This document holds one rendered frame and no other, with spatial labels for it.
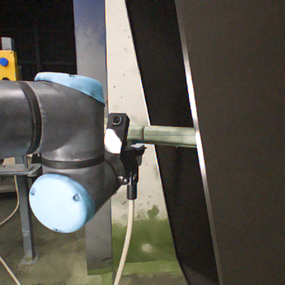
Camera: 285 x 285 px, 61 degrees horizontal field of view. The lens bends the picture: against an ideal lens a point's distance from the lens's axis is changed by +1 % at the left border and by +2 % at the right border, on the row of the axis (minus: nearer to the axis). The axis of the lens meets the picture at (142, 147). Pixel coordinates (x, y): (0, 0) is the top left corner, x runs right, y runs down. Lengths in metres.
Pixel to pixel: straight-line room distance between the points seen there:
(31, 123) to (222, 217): 0.41
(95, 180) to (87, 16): 1.36
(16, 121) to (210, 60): 0.34
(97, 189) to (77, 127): 0.10
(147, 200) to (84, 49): 1.05
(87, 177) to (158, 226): 1.49
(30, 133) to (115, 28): 1.36
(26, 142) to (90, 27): 1.36
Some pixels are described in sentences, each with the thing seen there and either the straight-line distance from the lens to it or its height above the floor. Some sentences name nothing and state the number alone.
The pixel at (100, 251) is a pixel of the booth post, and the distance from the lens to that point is 1.88.
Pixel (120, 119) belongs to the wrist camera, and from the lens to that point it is 0.53.
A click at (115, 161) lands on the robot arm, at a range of 0.44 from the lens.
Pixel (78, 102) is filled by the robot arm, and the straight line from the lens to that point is 0.32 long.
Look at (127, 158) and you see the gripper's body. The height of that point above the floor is 1.12.
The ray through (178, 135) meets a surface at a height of 1.16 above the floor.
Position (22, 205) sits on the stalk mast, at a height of 0.47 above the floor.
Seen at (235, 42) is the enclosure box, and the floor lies 1.35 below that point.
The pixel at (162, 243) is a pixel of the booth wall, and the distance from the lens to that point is 1.89.
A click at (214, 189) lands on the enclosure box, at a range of 0.51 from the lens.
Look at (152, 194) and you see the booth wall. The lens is 1.69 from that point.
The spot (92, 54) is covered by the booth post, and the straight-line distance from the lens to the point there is 1.58.
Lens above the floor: 1.25
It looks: 11 degrees down
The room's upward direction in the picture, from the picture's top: straight up
